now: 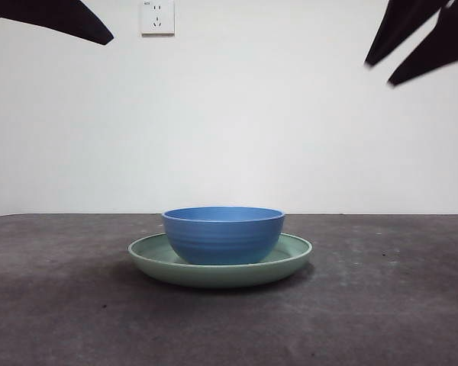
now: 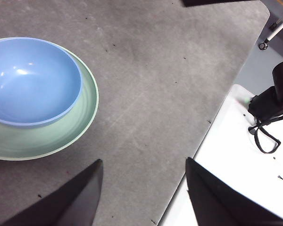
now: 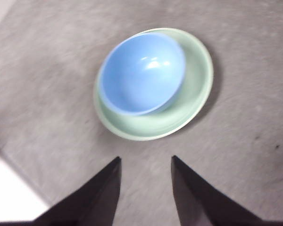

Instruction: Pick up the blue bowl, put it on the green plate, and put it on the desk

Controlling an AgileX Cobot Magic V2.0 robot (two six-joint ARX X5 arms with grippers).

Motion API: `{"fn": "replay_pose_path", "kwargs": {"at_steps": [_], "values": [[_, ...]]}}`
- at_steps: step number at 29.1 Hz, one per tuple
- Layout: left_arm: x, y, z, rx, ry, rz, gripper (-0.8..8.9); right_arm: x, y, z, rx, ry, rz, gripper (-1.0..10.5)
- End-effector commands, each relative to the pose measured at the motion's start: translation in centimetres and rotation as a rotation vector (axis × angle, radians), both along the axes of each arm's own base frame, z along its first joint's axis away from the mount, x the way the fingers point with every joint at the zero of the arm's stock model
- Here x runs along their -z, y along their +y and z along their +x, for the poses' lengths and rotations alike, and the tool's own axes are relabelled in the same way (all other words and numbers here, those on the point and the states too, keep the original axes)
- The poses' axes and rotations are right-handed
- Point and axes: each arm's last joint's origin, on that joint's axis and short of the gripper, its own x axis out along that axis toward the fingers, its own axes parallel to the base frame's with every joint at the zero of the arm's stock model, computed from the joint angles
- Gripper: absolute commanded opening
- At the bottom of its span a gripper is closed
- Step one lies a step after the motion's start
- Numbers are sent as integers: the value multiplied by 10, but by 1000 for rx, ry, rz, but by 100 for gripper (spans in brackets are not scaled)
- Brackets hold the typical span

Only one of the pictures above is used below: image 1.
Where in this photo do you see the blue ribbed bowl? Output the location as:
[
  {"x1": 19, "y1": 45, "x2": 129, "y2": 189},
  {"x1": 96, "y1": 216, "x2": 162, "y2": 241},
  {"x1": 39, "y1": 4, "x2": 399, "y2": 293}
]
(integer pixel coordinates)
[{"x1": 161, "y1": 206, "x2": 286, "y2": 265}]

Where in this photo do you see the green shallow plate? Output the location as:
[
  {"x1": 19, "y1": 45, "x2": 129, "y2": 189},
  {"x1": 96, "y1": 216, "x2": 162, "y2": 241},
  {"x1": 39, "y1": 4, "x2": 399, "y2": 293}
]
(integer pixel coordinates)
[{"x1": 127, "y1": 232, "x2": 314, "y2": 289}]

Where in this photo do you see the white wall socket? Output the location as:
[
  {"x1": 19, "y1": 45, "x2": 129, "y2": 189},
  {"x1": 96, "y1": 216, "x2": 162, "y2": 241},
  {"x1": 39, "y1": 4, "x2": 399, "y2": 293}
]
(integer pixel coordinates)
[{"x1": 140, "y1": 0, "x2": 176, "y2": 38}]

